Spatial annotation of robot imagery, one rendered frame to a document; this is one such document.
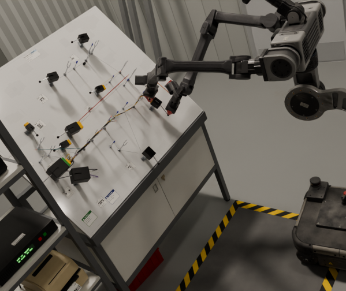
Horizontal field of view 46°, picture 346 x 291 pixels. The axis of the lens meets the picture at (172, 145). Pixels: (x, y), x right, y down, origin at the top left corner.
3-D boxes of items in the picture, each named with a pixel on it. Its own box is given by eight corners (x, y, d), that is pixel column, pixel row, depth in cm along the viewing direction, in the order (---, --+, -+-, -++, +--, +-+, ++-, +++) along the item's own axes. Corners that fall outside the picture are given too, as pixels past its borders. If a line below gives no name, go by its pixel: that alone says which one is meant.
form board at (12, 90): (89, 238, 216) (90, 238, 215) (-56, 105, 210) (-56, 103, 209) (202, 111, 283) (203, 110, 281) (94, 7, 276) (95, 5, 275)
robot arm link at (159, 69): (152, 76, 187) (153, 54, 187) (157, 80, 201) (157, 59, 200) (251, 77, 182) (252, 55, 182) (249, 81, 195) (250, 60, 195)
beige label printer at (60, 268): (90, 278, 221) (74, 255, 210) (64, 312, 208) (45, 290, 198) (55, 264, 239) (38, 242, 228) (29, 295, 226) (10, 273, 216)
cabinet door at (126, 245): (175, 217, 275) (155, 174, 253) (125, 282, 244) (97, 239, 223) (173, 216, 276) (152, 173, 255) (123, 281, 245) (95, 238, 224)
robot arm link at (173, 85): (184, 88, 238) (192, 91, 245) (175, 73, 242) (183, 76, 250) (170, 100, 243) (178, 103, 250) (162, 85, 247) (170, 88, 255)
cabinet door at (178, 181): (215, 164, 305) (200, 122, 284) (176, 216, 275) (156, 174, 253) (212, 164, 307) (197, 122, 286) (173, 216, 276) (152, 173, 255)
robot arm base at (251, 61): (267, 82, 177) (261, 57, 171) (250, 82, 182) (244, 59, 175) (273, 71, 183) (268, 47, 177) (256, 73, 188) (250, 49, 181)
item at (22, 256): (59, 228, 199) (52, 219, 195) (3, 287, 179) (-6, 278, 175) (23, 213, 219) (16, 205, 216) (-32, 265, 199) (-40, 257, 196)
